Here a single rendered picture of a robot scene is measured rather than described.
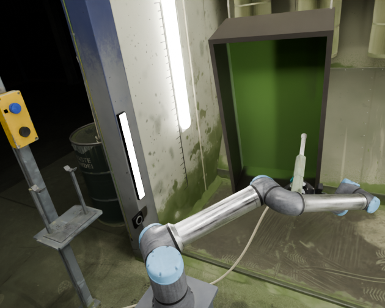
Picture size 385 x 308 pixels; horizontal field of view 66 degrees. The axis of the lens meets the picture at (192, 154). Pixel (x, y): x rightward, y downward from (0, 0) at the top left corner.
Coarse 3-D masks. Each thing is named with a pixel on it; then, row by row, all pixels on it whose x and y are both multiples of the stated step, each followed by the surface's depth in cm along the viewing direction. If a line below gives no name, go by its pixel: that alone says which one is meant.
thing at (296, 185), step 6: (300, 150) 180; (300, 156) 175; (300, 162) 172; (294, 168) 174; (300, 168) 170; (294, 174) 170; (300, 174) 168; (294, 180) 167; (300, 180) 165; (288, 186) 172; (294, 186) 163; (300, 186) 163; (300, 192) 159
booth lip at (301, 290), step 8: (192, 256) 236; (200, 256) 234; (216, 264) 226; (224, 264) 224; (240, 272) 218; (248, 272) 215; (264, 280) 210; (272, 280) 207; (288, 288) 202; (296, 288) 199; (304, 288) 198; (312, 296) 195; (320, 296) 192; (328, 296) 191; (336, 304) 188; (344, 304) 186; (352, 304) 185
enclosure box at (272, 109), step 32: (224, 32) 160; (256, 32) 150; (288, 32) 141; (320, 32) 135; (224, 64) 185; (256, 64) 192; (288, 64) 185; (320, 64) 178; (224, 96) 190; (256, 96) 207; (288, 96) 198; (320, 96) 191; (224, 128) 190; (256, 128) 224; (288, 128) 214; (320, 128) 166; (256, 160) 244; (288, 160) 233; (320, 160) 180
